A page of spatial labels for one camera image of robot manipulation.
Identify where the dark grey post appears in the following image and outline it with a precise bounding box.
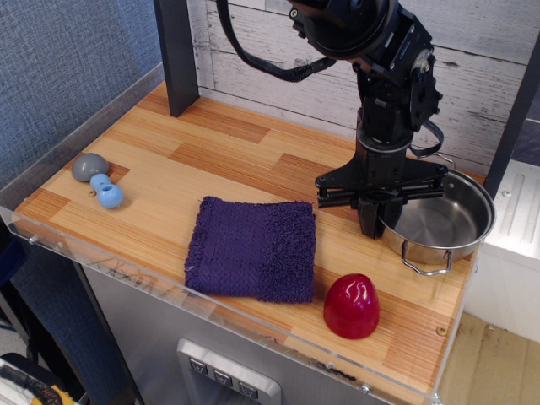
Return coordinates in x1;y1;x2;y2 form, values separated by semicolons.
154;0;199;117
483;35;539;199

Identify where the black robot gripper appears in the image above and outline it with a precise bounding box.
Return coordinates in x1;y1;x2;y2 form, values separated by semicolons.
315;142;449;239

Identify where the grey and blue scoop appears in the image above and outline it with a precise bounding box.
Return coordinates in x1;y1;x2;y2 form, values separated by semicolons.
72;153;124;209

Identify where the stainless steel pot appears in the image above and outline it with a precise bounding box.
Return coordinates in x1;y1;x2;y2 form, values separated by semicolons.
379;161;496;276

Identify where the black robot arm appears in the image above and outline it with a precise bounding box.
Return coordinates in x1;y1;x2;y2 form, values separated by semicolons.
290;1;448;238

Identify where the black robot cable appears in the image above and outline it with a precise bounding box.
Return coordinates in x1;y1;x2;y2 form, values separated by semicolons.
215;0;338;84

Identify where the clear acrylic front guard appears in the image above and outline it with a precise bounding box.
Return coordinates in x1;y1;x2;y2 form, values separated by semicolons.
1;208;439;404

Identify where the silver button control panel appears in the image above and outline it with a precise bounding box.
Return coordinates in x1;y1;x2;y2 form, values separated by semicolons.
176;338;282;404

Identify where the yellow object at corner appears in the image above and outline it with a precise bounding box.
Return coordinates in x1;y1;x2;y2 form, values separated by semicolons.
25;382;76;405

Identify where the dark grey left post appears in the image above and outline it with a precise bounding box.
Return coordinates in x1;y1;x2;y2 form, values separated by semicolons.
154;0;199;117

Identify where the dark grey right post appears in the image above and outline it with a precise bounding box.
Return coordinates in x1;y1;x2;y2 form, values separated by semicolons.
483;35;539;199

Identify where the red plastic egg-shaped toy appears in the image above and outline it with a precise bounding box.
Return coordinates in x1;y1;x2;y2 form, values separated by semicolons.
323;273;381;339

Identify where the white side cabinet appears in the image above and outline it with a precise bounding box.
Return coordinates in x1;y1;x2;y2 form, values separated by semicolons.
465;160;539;342

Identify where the purple folded towel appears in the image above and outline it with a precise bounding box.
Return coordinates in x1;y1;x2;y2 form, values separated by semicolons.
185;197;316;304

